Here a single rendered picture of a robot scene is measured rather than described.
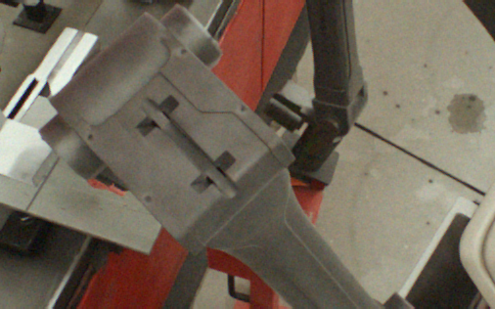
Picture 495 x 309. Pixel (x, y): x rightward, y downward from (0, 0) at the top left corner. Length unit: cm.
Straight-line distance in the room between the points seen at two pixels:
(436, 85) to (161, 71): 213
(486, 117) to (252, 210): 209
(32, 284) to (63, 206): 15
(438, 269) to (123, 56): 65
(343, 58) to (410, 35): 162
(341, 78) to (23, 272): 54
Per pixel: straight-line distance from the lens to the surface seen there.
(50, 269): 118
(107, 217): 106
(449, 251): 101
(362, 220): 219
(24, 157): 113
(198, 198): 39
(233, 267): 134
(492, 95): 254
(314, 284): 49
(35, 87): 121
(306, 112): 114
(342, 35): 101
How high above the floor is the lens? 192
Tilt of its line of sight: 57 degrees down
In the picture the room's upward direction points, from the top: 5 degrees clockwise
